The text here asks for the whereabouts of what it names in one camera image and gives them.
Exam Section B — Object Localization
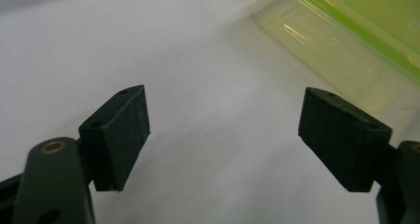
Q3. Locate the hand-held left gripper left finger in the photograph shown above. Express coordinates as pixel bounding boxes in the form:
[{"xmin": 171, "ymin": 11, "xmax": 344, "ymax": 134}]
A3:
[{"xmin": 77, "ymin": 84, "xmax": 152, "ymax": 193}]

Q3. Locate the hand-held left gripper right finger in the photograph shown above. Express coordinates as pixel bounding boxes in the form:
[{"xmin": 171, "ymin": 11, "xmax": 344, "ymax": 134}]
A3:
[{"xmin": 297, "ymin": 86, "xmax": 394, "ymax": 193}]

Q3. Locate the clear plastic box green rim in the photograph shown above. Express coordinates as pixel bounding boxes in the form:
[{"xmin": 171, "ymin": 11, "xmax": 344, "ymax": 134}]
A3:
[{"xmin": 254, "ymin": 0, "xmax": 420, "ymax": 119}]

